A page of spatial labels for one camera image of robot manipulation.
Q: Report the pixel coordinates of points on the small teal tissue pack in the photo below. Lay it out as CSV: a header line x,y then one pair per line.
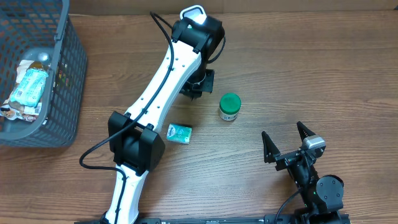
x,y
179,134

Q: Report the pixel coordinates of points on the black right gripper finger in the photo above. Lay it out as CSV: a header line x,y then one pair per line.
x,y
304,132
270,149

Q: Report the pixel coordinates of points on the dark grey plastic basket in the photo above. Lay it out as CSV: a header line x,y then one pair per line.
x,y
29,28

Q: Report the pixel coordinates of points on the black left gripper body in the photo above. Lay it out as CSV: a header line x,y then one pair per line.
x,y
199,79

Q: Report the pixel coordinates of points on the green lid jar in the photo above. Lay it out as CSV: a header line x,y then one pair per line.
x,y
229,106

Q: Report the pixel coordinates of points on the beige Pantree snack pouch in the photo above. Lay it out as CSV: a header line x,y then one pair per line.
x,y
13,110

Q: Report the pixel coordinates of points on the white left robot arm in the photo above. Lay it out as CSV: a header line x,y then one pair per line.
x,y
134,137

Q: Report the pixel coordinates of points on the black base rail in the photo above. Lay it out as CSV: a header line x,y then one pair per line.
x,y
267,219

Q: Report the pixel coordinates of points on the teal snack packet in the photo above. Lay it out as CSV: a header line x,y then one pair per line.
x,y
31,88

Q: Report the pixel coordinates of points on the yellow liquid bottle silver cap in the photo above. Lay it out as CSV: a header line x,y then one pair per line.
x,y
42,62

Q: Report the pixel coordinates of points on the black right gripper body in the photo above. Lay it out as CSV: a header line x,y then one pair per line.
x,y
286,160

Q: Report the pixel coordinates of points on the white barcode scanner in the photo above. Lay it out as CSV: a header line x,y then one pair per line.
x,y
195,13

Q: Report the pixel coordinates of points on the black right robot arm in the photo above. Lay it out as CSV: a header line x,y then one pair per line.
x,y
322,196

